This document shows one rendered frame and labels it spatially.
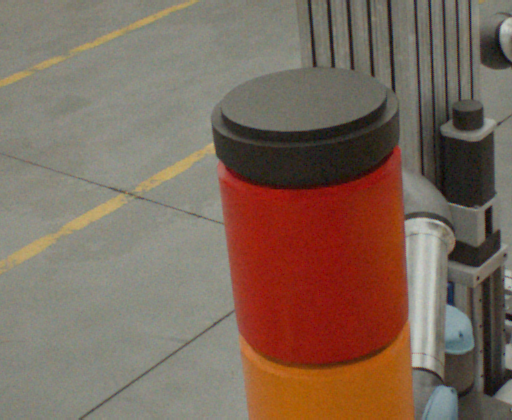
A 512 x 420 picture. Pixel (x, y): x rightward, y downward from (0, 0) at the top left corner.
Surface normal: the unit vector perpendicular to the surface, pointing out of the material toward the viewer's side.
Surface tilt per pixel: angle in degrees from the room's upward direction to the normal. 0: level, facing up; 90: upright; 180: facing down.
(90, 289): 0
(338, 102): 0
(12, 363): 0
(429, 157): 90
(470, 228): 90
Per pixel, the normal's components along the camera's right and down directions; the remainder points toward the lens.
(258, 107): -0.10, -0.90
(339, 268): 0.13, 0.42
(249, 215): -0.61, 0.40
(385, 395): 0.61, 0.29
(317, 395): -0.13, 0.44
